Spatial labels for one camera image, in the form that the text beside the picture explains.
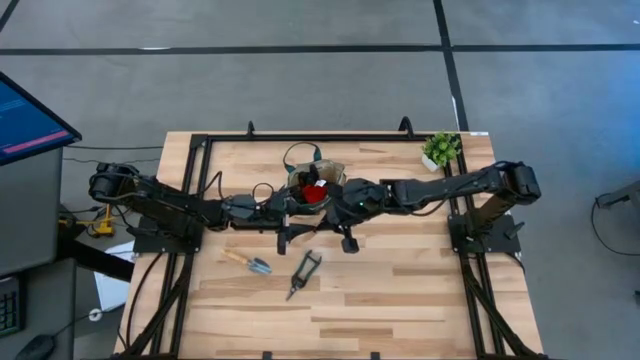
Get black desk foot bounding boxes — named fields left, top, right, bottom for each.
left=59, top=239, right=136, bottom=284

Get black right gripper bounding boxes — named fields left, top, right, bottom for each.
left=323, top=178, right=389, bottom=254

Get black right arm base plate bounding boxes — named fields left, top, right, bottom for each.
left=448, top=214, right=522, bottom=255

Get dark green garden snips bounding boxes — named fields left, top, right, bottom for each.
left=285, top=249, right=324, bottom=302

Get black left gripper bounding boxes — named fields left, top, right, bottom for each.
left=224, top=184, right=326, bottom=255

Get black keyboard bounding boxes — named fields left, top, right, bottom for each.
left=0, top=277, right=25, bottom=337

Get yellow cable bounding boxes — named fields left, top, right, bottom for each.
left=87, top=202, right=119, bottom=239

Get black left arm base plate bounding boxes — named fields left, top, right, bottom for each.
left=132, top=214, right=206, bottom=255

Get beige green canvas gardening bag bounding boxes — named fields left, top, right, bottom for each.
left=281, top=141, right=347, bottom=214

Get black computer mouse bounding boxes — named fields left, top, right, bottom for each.
left=14, top=333, right=56, bottom=360

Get red black gardening glove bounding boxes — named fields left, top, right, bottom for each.
left=301, top=182, right=330, bottom=205

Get thin black floor cable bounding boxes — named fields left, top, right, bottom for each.
left=64, top=143, right=165, bottom=151
left=62, top=157, right=162, bottom=166

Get wood handled garden trowel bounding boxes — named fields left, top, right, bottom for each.
left=221, top=248, right=274, bottom=276

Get grey cabinet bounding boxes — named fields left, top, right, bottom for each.
left=0, top=147, right=66, bottom=276

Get green plant in white pot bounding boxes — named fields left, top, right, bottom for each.
left=420, top=130, right=462, bottom=174

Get blue screen monitor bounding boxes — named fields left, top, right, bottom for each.
left=0, top=71, right=83, bottom=167

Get white paper sheet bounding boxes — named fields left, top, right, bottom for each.
left=93, top=241, right=136, bottom=312

